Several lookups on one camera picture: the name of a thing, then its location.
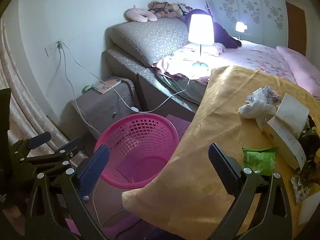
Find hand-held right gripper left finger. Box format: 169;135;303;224
25;144;110;240

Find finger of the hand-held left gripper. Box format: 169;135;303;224
9;131;52;159
19;137;84;178

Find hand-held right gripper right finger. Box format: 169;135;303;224
208;143;293;240

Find green plastic wrapper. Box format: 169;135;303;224
242;147;279;175

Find pink plastic mesh basket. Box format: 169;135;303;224
94;113;180;189

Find beige cardboard box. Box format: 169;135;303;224
260;93;310;169

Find cartoon print packet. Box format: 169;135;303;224
246;85;282;107

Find dark wrapper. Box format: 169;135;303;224
297;115;320;178

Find pink patterned curtain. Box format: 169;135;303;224
0;17;70;155

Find brown nightstand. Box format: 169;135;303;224
62;76;142;140

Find yellow patterned blanket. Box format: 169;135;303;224
122;65;320;240

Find pink cover book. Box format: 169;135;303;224
91;78;122;94

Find grey mattress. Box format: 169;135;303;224
156;72;208;105

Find pink floral bedsheet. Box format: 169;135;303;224
152;40;300;85

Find pink satin sheet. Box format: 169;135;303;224
151;55;213;82

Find small pink pillow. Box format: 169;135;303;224
184;42;227;57

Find large pink pillow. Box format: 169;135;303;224
276;45;320;93

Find grey patterned headboard cushion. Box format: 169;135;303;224
110;17;190;68

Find dark purple clothing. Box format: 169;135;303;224
185;9;242;49

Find white shade table lamp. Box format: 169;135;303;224
188;14;214;69

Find pink neck pillow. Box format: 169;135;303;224
126;5;158;22

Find brown wooden door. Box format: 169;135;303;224
285;1;307;53

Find brown plush toy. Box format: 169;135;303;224
147;1;175;19

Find multicoloured plush toy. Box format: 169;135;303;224
172;3;193;18

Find floral sliding door wardrobe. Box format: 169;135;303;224
207;0;292;48

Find white charger cable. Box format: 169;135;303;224
58;45;103;137

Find white lamp cable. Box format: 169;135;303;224
62;41;200;113

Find white wall socket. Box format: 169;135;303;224
44;39;66;57

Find grey upholstered bed frame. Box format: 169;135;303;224
102;47;200;113

